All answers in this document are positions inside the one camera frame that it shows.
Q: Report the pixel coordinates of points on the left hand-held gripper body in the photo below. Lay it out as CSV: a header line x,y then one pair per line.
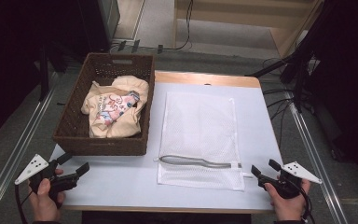
x,y
35,166

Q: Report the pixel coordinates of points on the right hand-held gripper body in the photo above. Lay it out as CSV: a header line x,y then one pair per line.
x,y
298,171

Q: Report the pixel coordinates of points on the brown wicker basket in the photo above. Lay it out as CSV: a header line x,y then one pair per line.
x,y
74,124

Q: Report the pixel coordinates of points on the cream printed shirt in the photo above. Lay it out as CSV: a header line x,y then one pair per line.
x,y
127,121

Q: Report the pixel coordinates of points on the white mesh laundry bag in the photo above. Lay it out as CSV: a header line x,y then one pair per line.
x,y
199,124

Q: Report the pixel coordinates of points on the person's right hand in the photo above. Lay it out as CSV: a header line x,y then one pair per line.
x,y
289,208

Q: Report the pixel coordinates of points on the person's left hand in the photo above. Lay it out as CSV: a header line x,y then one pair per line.
x,y
43,205

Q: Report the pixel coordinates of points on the white table mat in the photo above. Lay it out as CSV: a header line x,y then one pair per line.
x,y
121,180

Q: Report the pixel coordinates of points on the black stand pole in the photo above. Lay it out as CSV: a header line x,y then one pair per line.
x,y
44,74

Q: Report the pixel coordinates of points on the black metal stand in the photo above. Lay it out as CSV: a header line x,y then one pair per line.
x,y
301,62

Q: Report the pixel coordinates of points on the wooden table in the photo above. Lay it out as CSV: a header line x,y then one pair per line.
x,y
199,77

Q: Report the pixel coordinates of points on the dark cabinet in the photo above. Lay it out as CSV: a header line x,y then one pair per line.
x,y
107,18

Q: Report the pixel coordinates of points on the wooden platform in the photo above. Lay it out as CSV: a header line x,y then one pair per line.
x,y
230,18

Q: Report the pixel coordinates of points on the metal floor rail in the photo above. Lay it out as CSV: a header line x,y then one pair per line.
x,y
317,161
15,149

